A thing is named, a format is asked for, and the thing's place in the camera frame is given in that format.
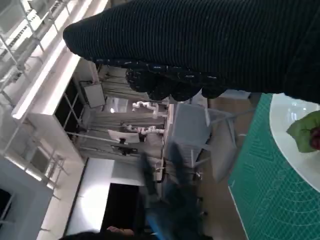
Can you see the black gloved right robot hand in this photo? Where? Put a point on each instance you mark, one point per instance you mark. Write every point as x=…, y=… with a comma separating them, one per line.
x=200, y=42

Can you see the framed white board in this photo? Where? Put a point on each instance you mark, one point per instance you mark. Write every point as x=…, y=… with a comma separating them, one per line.
x=94, y=96

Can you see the person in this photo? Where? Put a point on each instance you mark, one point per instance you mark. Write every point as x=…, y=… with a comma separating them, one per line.
x=100, y=235
x=180, y=200

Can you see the white monitor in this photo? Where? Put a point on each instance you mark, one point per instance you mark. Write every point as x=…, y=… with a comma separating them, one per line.
x=123, y=136

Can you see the grey chair with white frame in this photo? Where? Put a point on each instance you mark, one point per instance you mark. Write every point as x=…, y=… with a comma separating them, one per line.
x=190, y=127

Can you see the green cutting mat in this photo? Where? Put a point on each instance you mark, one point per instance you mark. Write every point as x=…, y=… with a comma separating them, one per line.
x=262, y=195

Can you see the large black screen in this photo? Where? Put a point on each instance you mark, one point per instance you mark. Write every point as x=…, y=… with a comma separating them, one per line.
x=120, y=207

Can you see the red toy grapes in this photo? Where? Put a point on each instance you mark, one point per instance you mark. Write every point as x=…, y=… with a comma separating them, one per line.
x=302, y=135

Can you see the white plate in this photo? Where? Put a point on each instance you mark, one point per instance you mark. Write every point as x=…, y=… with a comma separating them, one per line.
x=282, y=145

